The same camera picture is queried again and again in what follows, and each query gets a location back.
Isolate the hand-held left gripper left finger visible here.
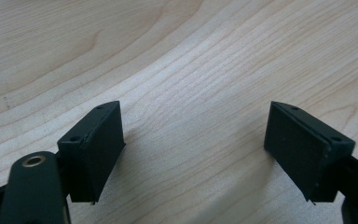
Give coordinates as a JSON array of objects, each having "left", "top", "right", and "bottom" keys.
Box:
[{"left": 56, "top": 100, "right": 127, "bottom": 206}]

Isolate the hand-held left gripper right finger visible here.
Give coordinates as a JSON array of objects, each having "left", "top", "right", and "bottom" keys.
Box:
[{"left": 263, "top": 100, "right": 356, "bottom": 206}]

